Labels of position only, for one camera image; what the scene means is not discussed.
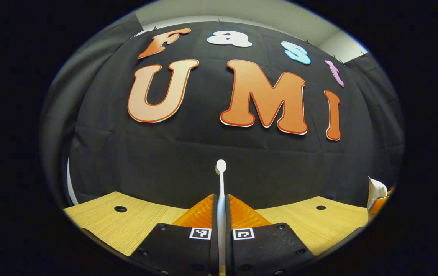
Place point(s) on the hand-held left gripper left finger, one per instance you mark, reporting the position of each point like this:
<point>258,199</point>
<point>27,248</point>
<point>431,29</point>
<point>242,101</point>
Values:
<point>176,249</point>

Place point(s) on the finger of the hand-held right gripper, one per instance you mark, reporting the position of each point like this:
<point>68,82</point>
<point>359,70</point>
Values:
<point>379,205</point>

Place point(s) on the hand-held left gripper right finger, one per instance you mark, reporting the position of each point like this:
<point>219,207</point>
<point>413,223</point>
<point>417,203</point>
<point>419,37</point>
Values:
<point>268,249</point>

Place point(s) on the white toothpaste tube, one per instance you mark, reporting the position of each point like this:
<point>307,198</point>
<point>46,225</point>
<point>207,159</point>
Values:
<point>376,191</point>

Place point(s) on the white toothbrush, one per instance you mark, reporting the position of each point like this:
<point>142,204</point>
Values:
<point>221,214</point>

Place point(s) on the wooden desktop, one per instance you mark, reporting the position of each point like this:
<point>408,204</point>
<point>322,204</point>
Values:
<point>127,226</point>

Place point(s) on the black backdrop cloth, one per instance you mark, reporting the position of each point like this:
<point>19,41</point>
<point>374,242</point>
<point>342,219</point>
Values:
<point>203,153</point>

